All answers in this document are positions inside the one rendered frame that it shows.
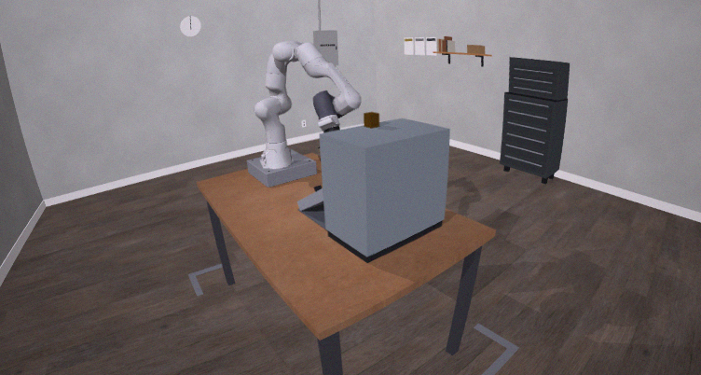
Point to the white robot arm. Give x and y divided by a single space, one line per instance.
268 110

